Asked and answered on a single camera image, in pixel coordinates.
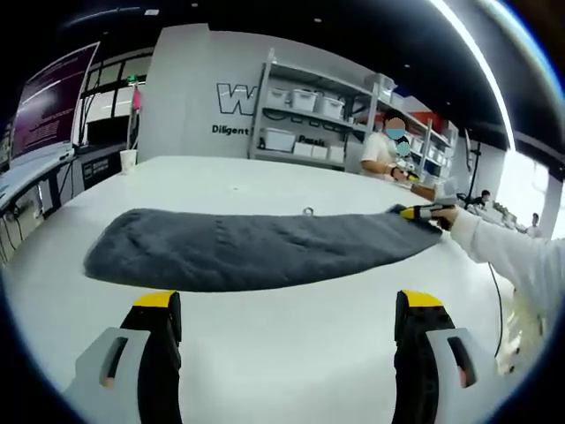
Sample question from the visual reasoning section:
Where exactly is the dark grey towel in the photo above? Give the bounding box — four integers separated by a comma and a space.
83, 202, 444, 293

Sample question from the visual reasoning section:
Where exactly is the person's right hand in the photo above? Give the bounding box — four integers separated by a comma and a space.
434, 205, 461, 231

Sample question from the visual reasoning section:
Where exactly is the black stand pole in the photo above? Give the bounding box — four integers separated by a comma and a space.
463, 127, 486, 201

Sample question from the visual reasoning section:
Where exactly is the white ceiling light strip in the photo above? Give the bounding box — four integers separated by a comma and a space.
430, 0, 517, 152

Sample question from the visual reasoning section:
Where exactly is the grey metal shelf unit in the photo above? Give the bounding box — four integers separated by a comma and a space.
248, 47, 459, 189

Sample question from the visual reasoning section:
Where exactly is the group of white storage bins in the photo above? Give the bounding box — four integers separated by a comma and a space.
260, 72, 456, 173

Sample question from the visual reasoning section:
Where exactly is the black low cabinet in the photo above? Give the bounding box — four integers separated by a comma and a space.
81, 154, 123, 192

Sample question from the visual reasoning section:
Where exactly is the white screen desk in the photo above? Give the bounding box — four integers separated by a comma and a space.
0, 148, 77, 213

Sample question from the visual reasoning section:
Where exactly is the large purple display screen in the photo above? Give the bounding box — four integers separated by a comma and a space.
11, 42, 101, 156

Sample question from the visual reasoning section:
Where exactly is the black cable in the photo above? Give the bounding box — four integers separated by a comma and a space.
486, 261, 505, 360

